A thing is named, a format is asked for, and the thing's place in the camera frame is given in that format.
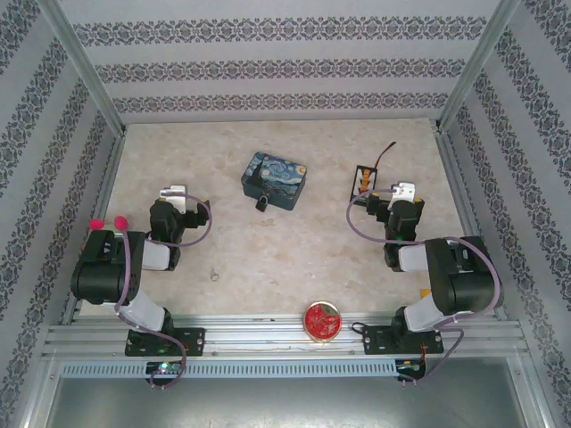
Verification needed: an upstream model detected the starry night tin box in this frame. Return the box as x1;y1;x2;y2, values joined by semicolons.
240;151;309;211

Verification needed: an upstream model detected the black board with orange connectors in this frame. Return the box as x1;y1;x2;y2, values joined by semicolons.
347;164;380;207

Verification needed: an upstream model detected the plush toy with pink spikes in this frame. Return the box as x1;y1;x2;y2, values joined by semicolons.
87;215;129;234

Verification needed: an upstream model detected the round red tin lid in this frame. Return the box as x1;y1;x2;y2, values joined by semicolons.
302;300;343;343

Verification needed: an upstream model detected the controller board with green light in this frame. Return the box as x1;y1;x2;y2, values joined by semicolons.
145;360;185;376

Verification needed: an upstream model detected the grey metal tray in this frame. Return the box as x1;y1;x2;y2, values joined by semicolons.
26;356;550;428

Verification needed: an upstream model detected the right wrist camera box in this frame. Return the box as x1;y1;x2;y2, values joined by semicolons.
386;181;417;210

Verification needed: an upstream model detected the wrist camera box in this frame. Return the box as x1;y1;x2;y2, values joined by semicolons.
386;181;417;210
159;184;188;214

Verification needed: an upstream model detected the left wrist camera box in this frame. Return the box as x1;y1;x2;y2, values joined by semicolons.
159;184;188;214

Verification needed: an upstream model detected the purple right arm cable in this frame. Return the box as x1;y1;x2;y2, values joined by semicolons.
346;187;501;387

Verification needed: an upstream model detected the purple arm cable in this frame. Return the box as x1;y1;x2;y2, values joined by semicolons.
113;192;213;390
346;187;501;387

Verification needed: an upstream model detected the aluminium side rail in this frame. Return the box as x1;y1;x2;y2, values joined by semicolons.
61;128;129;326
433;124;509;322

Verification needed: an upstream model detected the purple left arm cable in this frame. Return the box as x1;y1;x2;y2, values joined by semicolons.
113;192;213;390

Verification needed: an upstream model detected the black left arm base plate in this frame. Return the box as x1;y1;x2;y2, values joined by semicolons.
124;327;206;358

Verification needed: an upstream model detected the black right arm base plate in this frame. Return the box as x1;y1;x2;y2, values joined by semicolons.
363;325;445;356

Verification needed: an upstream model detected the aluminium mounting rail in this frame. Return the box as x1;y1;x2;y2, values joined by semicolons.
42;311;530;358

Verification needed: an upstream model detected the controller board with red wires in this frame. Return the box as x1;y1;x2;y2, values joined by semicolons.
395;359;428;376

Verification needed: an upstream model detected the aluminium frame post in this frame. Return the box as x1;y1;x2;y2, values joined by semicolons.
436;0;524;133
35;0;128;135

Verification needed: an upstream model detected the slotted grey cable duct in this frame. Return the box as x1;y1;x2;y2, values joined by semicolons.
60;359;398;379

